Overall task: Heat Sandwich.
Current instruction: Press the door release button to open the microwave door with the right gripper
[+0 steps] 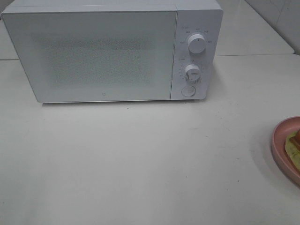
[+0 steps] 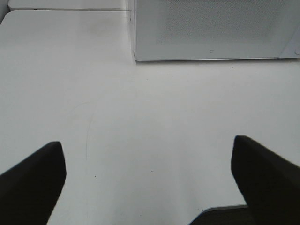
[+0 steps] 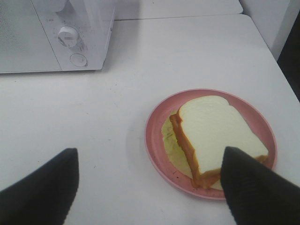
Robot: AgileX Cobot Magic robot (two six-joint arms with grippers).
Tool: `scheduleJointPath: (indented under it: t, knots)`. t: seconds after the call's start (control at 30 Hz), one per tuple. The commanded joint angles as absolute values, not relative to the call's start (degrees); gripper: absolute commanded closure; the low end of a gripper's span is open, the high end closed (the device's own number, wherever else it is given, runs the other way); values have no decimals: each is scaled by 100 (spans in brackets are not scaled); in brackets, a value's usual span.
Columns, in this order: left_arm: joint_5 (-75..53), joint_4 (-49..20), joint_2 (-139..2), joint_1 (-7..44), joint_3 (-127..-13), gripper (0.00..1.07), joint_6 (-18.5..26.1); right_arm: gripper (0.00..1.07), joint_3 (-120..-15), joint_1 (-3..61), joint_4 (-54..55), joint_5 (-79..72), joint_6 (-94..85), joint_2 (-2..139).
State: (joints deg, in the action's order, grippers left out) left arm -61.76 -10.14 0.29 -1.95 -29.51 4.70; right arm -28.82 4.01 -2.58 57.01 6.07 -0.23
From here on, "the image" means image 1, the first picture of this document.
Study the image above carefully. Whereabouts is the white adjacent table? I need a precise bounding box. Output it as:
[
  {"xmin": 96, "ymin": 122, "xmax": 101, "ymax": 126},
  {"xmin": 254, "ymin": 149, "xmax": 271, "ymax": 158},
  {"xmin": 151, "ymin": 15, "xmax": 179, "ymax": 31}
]
[{"xmin": 215, "ymin": 0, "xmax": 294, "ymax": 56}]

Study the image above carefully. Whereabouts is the round door release button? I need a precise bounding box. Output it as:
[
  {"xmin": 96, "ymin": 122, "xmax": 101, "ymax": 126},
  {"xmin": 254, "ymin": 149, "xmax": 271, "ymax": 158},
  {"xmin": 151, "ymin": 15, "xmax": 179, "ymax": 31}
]
[{"xmin": 181, "ymin": 86, "xmax": 196, "ymax": 97}]

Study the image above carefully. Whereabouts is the lower white timer knob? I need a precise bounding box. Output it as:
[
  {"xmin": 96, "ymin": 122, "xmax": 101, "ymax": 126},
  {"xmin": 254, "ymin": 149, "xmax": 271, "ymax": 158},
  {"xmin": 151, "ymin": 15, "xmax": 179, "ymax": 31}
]
[{"xmin": 184, "ymin": 64, "xmax": 201, "ymax": 82}]

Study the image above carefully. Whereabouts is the white microwave oven body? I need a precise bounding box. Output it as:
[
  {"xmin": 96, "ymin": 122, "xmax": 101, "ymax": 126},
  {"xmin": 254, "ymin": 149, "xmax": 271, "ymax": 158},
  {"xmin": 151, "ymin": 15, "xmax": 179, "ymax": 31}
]
[{"xmin": 1, "ymin": 0, "xmax": 223, "ymax": 102}]

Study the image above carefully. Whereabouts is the toy sandwich with lettuce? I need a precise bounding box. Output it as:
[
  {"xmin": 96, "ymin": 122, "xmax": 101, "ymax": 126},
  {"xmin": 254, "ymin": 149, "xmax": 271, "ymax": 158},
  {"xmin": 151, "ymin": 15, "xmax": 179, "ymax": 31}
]
[{"xmin": 285, "ymin": 130, "xmax": 300, "ymax": 171}]

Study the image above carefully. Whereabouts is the upper white power knob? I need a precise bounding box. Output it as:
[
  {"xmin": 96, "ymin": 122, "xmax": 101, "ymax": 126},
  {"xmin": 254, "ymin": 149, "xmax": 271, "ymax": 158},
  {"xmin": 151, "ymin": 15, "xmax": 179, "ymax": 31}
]
[{"xmin": 187, "ymin": 33, "xmax": 206, "ymax": 54}]

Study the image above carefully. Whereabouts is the pink round plate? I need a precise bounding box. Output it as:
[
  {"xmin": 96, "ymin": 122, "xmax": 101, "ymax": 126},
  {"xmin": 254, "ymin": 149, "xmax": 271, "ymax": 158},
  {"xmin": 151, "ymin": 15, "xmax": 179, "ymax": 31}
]
[{"xmin": 271, "ymin": 116, "xmax": 300, "ymax": 186}]

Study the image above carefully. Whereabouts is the white microwave door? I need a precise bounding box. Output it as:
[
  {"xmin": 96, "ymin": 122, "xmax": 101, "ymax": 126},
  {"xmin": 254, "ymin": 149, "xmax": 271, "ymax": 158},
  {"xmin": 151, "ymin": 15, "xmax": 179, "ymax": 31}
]
[{"xmin": 3, "ymin": 11, "xmax": 177, "ymax": 103}]

